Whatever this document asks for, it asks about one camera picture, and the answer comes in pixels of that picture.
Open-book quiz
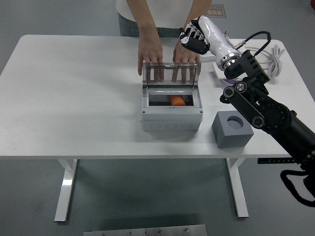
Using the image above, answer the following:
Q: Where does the person's left hand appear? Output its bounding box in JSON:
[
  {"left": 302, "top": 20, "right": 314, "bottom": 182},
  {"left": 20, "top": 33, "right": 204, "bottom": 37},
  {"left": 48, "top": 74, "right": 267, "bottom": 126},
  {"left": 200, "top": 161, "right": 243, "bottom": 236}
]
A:
[{"left": 171, "top": 39, "right": 200, "bottom": 85}]

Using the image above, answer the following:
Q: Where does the robot right hand white black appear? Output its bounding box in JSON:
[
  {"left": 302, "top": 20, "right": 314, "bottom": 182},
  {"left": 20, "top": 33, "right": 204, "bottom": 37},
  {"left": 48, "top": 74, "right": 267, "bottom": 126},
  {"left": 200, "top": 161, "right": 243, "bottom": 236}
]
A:
[{"left": 179, "top": 15, "right": 241, "bottom": 67}]

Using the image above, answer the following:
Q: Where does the person's right hand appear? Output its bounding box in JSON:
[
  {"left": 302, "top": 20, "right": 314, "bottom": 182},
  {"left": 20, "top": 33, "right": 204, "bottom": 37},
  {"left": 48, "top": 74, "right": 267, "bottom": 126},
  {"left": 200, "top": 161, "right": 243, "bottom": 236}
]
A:
[{"left": 137, "top": 34, "right": 164, "bottom": 83}]

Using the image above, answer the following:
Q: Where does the transparent hinged box lid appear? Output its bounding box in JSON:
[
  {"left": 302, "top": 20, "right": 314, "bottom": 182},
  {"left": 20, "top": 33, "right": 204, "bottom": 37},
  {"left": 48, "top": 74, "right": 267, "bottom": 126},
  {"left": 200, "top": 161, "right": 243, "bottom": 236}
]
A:
[{"left": 142, "top": 61, "right": 202, "bottom": 89}]

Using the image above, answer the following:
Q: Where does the orange cylindrical battery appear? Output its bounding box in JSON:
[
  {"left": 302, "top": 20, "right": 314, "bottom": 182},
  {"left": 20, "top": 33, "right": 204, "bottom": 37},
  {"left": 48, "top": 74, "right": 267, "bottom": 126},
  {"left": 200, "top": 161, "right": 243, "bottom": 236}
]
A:
[{"left": 168, "top": 94, "right": 186, "bottom": 107}]

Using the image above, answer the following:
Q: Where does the grey plastic enclosure box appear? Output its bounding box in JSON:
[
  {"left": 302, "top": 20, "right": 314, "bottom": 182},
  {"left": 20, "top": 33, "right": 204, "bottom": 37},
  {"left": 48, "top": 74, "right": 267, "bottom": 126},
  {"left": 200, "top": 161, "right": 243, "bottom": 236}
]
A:
[{"left": 140, "top": 85, "right": 204, "bottom": 131}]

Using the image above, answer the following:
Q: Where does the grey block battery holder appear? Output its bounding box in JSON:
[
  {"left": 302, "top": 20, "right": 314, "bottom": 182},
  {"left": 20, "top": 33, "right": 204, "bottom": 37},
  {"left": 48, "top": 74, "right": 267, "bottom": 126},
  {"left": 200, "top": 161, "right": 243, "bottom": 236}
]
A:
[{"left": 211, "top": 110, "right": 254, "bottom": 149}]

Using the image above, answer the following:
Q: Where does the brown floor sign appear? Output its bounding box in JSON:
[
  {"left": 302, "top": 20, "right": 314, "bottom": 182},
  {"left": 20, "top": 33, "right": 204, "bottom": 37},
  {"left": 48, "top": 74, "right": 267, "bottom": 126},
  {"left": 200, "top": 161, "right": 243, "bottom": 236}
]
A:
[{"left": 206, "top": 3, "right": 226, "bottom": 18}]

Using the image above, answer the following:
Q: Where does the white power strip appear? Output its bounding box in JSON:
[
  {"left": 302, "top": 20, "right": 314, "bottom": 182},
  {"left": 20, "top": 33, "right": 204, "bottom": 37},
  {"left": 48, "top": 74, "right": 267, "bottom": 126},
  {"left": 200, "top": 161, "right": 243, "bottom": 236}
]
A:
[{"left": 198, "top": 53, "right": 219, "bottom": 63}]

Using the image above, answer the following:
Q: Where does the person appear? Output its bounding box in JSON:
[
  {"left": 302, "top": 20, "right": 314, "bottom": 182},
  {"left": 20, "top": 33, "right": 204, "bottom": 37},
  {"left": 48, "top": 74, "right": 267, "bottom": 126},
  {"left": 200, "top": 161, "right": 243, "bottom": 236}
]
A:
[{"left": 115, "top": 0, "right": 214, "bottom": 39}]

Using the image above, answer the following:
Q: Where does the purple round dish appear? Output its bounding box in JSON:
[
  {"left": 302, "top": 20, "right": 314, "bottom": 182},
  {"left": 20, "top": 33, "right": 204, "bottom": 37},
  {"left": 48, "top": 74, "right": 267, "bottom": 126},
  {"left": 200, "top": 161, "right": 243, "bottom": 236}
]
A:
[{"left": 222, "top": 78, "right": 241, "bottom": 87}]

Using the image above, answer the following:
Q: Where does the black table control panel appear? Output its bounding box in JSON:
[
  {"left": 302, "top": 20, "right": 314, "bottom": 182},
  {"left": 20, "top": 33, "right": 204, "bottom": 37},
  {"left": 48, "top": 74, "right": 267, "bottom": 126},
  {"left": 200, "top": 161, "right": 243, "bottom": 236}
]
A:
[{"left": 257, "top": 158, "right": 295, "bottom": 165}]

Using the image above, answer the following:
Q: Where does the white table leg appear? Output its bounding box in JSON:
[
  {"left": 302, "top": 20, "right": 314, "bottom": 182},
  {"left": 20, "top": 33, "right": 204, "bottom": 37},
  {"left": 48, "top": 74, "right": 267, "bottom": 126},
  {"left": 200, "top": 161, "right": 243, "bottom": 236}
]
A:
[
  {"left": 54, "top": 159, "right": 79, "bottom": 222},
  {"left": 225, "top": 158, "right": 249, "bottom": 218}
]

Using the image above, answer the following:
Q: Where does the grey metal plate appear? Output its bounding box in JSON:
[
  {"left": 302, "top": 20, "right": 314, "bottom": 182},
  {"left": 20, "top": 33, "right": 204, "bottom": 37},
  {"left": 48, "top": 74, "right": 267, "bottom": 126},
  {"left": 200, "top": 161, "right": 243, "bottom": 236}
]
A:
[{"left": 83, "top": 224, "right": 207, "bottom": 236}]

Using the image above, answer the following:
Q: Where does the white wall socket panel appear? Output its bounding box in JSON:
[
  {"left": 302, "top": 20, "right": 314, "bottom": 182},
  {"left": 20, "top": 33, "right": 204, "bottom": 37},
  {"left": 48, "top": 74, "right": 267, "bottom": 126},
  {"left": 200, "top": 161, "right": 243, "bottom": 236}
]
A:
[{"left": 212, "top": 62, "right": 226, "bottom": 79}]

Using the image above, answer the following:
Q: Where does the white power cord with plug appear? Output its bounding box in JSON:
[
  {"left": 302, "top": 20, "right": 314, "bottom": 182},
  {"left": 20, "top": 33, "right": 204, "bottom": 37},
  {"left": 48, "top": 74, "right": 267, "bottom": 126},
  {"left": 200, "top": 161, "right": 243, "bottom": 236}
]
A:
[{"left": 222, "top": 30, "right": 286, "bottom": 80}]

